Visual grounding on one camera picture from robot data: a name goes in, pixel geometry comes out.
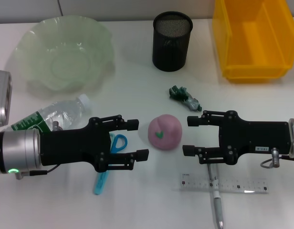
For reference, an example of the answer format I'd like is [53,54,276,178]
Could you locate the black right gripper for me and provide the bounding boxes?
[182,110,292,166]

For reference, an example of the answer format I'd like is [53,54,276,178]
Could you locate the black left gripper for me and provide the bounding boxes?
[39,114,150,173]

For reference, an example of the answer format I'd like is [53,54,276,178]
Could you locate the pink toy peach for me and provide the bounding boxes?
[147,114,183,150]

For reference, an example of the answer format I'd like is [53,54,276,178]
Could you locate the green plastic wrapper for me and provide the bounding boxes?
[168,85,202,112]

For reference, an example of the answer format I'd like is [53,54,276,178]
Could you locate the clear green-label water bottle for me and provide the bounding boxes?
[10,94,94,132]

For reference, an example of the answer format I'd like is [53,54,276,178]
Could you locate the blue capped scissors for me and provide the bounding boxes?
[93,133,128,195]

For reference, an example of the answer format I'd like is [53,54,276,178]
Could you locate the transparent plastic ruler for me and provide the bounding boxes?
[179,173,270,194]

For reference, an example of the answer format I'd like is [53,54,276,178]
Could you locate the silver white pen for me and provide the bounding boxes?
[208,163,225,229]

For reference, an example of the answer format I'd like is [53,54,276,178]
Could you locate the black mesh pen holder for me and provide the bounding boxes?
[152,11,193,72]

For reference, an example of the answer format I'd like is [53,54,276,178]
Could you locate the green wavy glass fruit plate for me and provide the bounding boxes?
[14,15,114,93]

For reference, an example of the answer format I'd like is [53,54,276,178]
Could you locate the yellow plastic bin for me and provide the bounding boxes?
[211,0,294,83]

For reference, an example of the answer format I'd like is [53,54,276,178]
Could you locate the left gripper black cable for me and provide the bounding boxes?
[14,164,59,180]

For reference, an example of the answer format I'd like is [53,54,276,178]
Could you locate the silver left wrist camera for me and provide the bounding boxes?
[0,70,13,126]

